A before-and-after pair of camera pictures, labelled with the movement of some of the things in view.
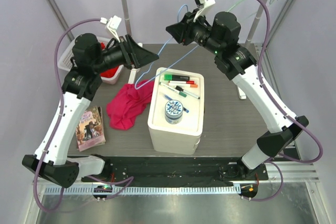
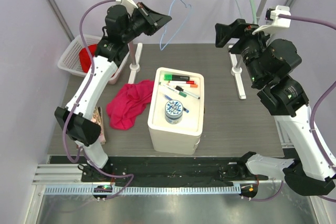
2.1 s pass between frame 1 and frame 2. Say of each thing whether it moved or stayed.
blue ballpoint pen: stayed
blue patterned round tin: stayed
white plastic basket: stayed
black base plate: stayed
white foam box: stayed
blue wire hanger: moved
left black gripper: moved
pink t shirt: stayed
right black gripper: moved
